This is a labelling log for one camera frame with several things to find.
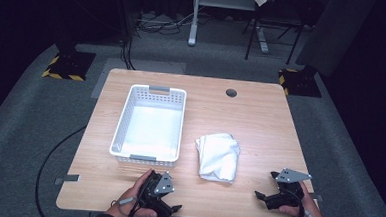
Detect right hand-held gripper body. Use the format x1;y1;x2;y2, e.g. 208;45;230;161
263;166;313;213

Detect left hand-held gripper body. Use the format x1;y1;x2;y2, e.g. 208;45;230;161
136;169;176;217

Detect white plastic basket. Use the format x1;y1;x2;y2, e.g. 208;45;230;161
108;82;188;169

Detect white towel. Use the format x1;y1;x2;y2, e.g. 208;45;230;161
192;131;242;184

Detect person's right hand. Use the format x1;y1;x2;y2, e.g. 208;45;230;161
277;179;332;217

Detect person's left hand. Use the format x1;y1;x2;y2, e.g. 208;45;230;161
104;165;162;217

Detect dark round table grommet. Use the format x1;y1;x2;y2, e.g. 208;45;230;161
225;87;239;99

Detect black yellow-striped stand base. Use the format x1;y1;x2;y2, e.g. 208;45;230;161
40;49;98;83
276;67;324;99

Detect black folding chair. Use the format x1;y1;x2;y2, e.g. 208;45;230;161
241;4;308;66

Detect grey upright panel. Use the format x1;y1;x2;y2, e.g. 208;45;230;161
294;0;379;80

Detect white-legged grey desk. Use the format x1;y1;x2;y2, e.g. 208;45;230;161
186;0;273;54

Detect black floor cable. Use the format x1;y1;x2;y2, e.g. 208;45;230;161
33;122;88;217

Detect black hanging cables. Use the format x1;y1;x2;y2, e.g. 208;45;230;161
117;34;139;71

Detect tangle of floor cables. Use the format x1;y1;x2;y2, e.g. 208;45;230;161
134;8;194;36

